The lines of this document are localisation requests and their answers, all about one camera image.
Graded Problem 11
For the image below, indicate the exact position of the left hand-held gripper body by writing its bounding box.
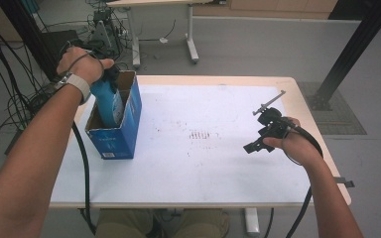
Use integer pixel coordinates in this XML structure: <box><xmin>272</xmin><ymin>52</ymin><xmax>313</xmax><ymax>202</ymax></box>
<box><xmin>102</xmin><ymin>64</ymin><xmax>121</xmax><ymax>93</ymax></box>

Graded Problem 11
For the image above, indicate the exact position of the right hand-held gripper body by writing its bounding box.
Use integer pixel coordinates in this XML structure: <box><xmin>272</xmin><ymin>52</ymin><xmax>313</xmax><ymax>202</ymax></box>
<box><xmin>251</xmin><ymin>89</ymin><xmax>294</xmax><ymax>140</ymax></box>

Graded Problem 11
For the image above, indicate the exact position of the blue plastic bottle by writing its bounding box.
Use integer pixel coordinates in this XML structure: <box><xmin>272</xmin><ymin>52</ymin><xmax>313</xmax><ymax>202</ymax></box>
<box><xmin>89</xmin><ymin>78</ymin><xmax>126</xmax><ymax>129</ymax></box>

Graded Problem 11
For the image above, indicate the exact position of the blue cardboard box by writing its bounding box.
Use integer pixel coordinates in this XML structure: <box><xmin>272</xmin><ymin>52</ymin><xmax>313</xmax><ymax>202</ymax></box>
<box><xmin>84</xmin><ymin>69</ymin><xmax>144</xmax><ymax>161</ymax></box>

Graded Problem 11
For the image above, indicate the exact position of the person's left hand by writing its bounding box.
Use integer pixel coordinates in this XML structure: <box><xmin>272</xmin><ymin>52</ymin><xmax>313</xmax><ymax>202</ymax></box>
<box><xmin>57</xmin><ymin>46</ymin><xmax>115</xmax><ymax>87</ymax></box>

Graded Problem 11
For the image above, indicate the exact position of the person's right hand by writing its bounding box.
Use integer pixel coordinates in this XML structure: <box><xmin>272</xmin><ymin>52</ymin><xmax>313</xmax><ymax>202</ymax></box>
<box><xmin>262</xmin><ymin>117</ymin><xmax>325</xmax><ymax>170</ymax></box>

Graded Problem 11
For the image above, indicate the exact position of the beige wrist watch band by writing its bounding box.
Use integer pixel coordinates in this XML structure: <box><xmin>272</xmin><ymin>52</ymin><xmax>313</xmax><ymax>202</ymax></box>
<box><xmin>53</xmin><ymin>71</ymin><xmax>92</xmax><ymax>105</ymax></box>

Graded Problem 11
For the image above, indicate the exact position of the grey computer tower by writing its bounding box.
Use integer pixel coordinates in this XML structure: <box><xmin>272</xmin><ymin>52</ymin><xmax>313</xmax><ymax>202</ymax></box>
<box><xmin>90</xmin><ymin>9</ymin><xmax>123</xmax><ymax>58</ymax></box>

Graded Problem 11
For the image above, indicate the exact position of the white desk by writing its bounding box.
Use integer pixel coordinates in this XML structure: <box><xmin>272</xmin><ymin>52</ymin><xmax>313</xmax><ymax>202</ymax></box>
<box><xmin>106</xmin><ymin>0</ymin><xmax>228</xmax><ymax>69</ymax></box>

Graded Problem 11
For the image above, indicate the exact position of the white table mat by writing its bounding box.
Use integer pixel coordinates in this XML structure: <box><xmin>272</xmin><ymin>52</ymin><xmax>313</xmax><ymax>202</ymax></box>
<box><xmin>50</xmin><ymin>83</ymin><xmax>313</xmax><ymax>203</ymax></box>

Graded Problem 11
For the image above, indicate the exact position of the black box case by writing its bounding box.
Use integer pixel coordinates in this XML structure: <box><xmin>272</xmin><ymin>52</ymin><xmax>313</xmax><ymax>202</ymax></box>
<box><xmin>41</xmin><ymin>29</ymin><xmax>81</xmax><ymax>65</ymax></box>

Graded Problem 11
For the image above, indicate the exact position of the grey floor grating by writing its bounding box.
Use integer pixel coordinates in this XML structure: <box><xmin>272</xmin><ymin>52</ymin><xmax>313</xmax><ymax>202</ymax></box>
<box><xmin>297</xmin><ymin>81</ymin><xmax>368</xmax><ymax>136</ymax></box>

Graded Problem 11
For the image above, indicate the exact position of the white table leg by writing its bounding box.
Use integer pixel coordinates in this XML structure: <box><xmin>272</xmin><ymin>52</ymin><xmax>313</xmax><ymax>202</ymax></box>
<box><xmin>243</xmin><ymin>207</ymin><xmax>261</xmax><ymax>238</ymax></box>

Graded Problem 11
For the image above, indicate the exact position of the grey tab on table edge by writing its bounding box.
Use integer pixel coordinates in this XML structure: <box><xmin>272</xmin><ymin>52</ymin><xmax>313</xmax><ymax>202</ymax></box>
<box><xmin>333</xmin><ymin>177</ymin><xmax>356</xmax><ymax>189</ymax></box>

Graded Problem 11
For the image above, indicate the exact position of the person's right leg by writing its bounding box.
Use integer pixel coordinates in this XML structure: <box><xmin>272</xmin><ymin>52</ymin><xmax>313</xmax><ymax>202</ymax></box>
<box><xmin>175</xmin><ymin>208</ymin><xmax>230</xmax><ymax>238</ymax></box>

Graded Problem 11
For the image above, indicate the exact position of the person's leg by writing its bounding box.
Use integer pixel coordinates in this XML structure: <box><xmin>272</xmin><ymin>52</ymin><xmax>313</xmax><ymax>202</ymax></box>
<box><xmin>175</xmin><ymin>208</ymin><xmax>230</xmax><ymax>238</ymax></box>
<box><xmin>93</xmin><ymin>208</ymin><xmax>155</xmax><ymax>238</ymax></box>

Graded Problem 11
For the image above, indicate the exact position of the wooden cabinet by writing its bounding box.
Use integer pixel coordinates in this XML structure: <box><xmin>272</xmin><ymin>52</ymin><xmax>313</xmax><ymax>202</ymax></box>
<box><xmin>192</xmin><ymin>0</ymin><xmax>339</xmax><ymax>20</ymax></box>

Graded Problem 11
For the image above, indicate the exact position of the person's left leg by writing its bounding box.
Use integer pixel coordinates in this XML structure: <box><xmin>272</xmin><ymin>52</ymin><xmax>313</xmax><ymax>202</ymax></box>
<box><xmin>93</xmin><ymin>208</ymin><xmax>155</xmax><ymax>238</ymax></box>

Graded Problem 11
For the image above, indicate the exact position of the black cable under table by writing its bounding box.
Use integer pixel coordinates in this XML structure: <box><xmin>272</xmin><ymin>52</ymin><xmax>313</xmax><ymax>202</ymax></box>
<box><xmin>265</xmin><ymin>207</ymin><xmax>276</xmax><ymax>238</ymax></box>

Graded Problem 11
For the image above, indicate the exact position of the black metal post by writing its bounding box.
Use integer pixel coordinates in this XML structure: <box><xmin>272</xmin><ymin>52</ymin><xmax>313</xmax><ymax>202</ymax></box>
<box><xmin>0</xmin><ymin>0</ymin><xmax>70</xmax><ymax>83</ymax></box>
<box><xmin>310</xmin><ymin>0</ymin><xmax>381</xmax><ymax>112</ymax></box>

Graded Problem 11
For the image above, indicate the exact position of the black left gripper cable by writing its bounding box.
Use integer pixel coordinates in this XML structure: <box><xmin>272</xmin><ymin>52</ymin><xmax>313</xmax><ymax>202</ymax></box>
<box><xmin>71</xmin><ymin>121</ymin><xmax>97</xmax><ymax>235</ymax></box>

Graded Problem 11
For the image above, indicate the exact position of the bundle of black floor cables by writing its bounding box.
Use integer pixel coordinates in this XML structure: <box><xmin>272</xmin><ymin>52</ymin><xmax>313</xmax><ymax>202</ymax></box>
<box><xmin>0</xmin><ymin>0</ymin><xmax>63</xmax><ymax>167</ymax></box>

